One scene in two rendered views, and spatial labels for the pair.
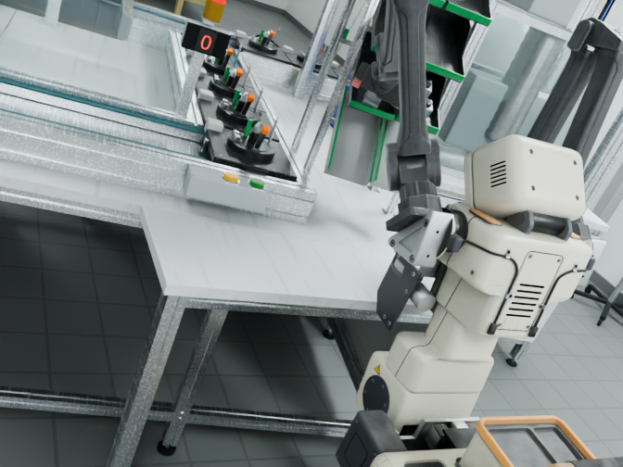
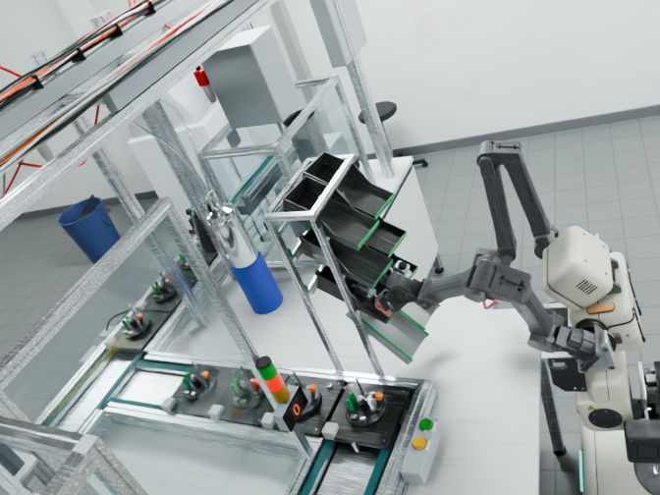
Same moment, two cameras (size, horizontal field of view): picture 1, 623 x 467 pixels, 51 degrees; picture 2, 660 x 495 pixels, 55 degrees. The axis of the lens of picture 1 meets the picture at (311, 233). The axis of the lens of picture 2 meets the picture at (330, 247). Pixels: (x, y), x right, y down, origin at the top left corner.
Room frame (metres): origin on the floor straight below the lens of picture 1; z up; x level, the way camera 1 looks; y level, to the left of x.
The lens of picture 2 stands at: (0.41, 0.88, 2.60)
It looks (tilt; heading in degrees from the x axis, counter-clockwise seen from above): 33 degrees down; 331
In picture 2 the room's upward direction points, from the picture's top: 23 degrees counter-clockwise
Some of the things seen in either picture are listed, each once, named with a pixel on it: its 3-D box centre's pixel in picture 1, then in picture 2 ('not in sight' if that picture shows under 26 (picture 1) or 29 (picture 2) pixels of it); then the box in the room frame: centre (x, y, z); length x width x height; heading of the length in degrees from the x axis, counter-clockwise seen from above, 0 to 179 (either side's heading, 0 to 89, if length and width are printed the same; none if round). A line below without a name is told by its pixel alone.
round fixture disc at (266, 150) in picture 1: (251, 145); (365, 409); (1.77, 0.25, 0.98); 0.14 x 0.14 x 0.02
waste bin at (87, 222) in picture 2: not in sight; (94, 229); (6.11, -0.01, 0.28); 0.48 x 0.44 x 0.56; 121
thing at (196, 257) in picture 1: (298, 227); (436, 404); (1.68, 0.04, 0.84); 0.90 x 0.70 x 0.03; 123
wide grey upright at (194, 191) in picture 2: not in sight; (179, 161); (3.09, -0.03, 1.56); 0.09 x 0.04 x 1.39; 114
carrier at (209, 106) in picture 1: (241, 104); (299, 395); (2.00, 0.36, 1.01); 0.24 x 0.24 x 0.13; 24
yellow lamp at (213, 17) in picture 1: (213, 9); (279, 391); (1.80, 0.48, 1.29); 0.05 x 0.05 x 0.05
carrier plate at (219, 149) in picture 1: (248, 152); (367, 412); (1.77, 0.25, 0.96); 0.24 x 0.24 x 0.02; 24
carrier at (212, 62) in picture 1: (222, 58); not in sight; (2.45, 0.56, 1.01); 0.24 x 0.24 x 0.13; 24
